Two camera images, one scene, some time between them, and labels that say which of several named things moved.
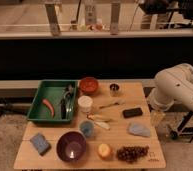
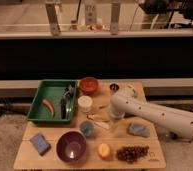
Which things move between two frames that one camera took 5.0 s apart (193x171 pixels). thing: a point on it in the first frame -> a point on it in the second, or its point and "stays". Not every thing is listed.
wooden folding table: (114, 129) stays
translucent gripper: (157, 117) -> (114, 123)
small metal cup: (114, 89) stays
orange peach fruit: (104, 151) stays
